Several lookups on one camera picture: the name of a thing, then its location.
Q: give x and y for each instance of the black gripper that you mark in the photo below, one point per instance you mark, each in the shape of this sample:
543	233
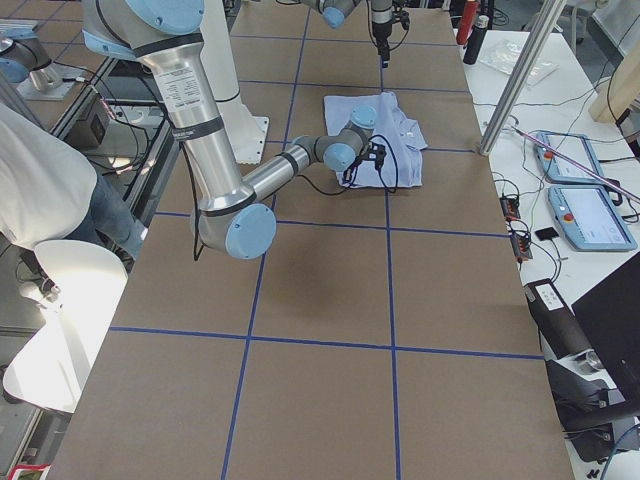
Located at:
354	168
381	31

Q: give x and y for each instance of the light blue striped shirt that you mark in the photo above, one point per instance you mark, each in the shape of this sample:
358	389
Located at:
401	135

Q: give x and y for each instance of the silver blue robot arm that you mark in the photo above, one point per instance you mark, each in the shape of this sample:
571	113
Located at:
166	37
335	12

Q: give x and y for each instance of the black water bottle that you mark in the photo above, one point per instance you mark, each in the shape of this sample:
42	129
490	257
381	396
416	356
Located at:
476	40

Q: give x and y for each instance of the red water bottle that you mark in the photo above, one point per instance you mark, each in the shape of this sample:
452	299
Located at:
466	21

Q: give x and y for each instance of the clear plastic bag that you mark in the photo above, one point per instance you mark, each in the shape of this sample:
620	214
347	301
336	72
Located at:
504	55

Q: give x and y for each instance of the upper blue teach pendant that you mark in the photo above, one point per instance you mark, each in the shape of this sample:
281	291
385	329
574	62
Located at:
577	147

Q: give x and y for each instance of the blue teach pendant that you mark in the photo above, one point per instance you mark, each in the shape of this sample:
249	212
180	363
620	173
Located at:
588	219
577	147

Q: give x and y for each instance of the lower blue teach pendant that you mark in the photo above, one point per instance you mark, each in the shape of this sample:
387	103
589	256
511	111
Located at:
588	219

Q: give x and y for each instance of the reacher grabber stick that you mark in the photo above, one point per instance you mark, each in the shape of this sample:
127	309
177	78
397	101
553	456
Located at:
624	192

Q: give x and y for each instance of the black labelled box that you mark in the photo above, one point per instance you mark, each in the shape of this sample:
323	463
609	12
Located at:
555	319

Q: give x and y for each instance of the black monitor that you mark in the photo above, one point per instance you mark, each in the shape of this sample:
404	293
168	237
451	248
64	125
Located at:
608	315

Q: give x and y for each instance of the person in white shirt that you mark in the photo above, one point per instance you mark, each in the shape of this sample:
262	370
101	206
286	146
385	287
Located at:
50	191

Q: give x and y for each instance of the white round stool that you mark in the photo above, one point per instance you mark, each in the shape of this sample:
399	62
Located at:
51	370

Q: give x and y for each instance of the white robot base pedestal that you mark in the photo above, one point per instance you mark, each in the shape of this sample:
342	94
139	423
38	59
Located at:
247	133

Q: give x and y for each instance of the aluminium frame post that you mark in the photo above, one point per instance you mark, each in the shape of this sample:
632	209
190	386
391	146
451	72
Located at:
536	40

